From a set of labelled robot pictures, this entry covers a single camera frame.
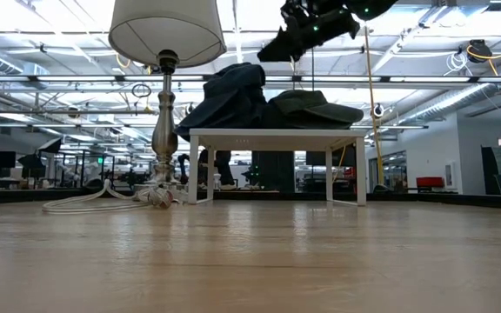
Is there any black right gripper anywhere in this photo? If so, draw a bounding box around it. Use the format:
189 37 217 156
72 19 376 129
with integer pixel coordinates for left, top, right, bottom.
257 0 361 63

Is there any white perforated metal shelf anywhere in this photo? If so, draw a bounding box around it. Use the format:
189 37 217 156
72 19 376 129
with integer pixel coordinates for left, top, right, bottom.
188 128 368 206

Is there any white shade silver table lamp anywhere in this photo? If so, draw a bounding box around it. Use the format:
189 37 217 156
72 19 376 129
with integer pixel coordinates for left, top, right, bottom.
109 0 228 192

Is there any black equipment cabinet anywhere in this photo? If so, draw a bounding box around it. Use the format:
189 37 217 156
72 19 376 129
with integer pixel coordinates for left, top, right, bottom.
251 150 296 193

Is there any person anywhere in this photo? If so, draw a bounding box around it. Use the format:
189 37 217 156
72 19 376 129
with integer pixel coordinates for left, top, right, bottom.
197 150 237 191

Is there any red box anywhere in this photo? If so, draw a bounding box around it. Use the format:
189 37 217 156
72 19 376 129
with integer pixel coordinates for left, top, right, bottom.
415 176 445 189

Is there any black aluminium table frame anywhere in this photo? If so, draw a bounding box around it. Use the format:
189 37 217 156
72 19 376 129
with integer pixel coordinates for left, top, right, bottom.
0 187 501 211

